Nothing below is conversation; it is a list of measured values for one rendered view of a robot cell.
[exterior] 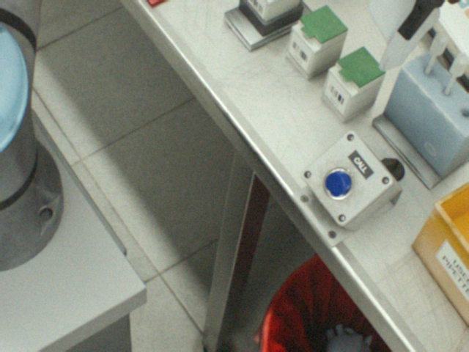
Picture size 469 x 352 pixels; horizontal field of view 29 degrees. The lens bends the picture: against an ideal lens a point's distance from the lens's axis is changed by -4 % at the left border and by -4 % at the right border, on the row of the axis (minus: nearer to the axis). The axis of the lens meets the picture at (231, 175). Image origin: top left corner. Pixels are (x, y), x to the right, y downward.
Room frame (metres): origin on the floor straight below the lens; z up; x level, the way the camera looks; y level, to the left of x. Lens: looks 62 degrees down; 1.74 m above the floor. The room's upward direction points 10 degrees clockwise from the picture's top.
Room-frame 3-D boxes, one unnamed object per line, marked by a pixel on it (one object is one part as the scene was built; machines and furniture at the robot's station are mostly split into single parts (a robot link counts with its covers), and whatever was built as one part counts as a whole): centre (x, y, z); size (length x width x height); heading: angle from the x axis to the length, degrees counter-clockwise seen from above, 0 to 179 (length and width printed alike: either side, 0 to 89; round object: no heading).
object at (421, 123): (0.55, -0.20, 0.92); 0.10 x 0.07 x 0.10; 46
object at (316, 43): (0.63, -0.07, 0.91); 0.05 x 0.04 x 0.07; 134
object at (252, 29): (0.67, -0.01, 0.89); 0.09 x 0.05 x 0.04; 133
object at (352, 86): (0.58, -0.11, 0.91); 0.05 x 0.04 x 0.07; 134
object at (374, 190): (0.47, -0.13, 0.92); 0.13 x 0.07 x 0.08; 134
